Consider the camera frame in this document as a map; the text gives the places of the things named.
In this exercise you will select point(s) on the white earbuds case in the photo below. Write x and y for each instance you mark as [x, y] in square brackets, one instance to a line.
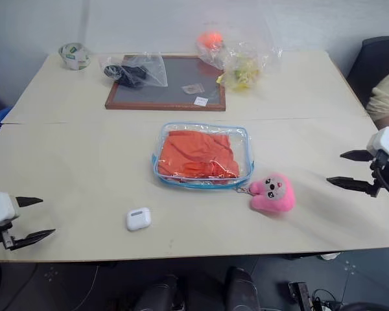
[138, 219]

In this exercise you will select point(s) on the white shoe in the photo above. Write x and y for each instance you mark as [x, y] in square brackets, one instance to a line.
[329, 256]

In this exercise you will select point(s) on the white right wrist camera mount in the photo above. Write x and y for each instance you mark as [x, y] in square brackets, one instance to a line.
[387, 142]

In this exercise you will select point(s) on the person in beige clothes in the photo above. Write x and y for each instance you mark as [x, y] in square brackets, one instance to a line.
[387, 97]

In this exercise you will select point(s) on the clear bag with yellow items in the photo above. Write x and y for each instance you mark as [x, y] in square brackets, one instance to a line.
[244, 69]

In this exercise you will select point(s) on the wooden framed grey board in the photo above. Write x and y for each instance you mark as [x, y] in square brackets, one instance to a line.
[181, 73]

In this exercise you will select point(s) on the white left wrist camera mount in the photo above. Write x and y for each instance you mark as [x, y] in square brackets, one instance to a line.
[0, 209]

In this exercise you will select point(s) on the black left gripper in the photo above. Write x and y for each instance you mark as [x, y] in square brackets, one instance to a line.
[6, 238]

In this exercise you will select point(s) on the orange cloth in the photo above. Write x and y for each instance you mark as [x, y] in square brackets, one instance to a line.
[194, 152]

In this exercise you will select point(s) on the orange ball in plastic bag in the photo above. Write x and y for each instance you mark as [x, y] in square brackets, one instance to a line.
[210, 40]

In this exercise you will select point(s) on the black metal bracket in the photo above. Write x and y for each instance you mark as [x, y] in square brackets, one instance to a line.
[299, 294]

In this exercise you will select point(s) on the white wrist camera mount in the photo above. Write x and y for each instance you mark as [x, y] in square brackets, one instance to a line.
[0, 209]
[387, 142]

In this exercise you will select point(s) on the small white tag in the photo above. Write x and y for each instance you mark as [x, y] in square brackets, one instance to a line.
[201, 101]

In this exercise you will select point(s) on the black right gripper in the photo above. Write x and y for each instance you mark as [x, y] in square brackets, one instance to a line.
[386, 176]

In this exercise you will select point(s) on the dark rounded shape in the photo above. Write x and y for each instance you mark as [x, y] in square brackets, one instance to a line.
[243, 288]

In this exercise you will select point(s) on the clear pouch with orange cloth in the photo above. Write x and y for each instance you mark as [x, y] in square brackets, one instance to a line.
[236, 136]

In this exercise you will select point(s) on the black chair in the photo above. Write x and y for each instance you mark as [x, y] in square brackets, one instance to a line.
[372, 61]

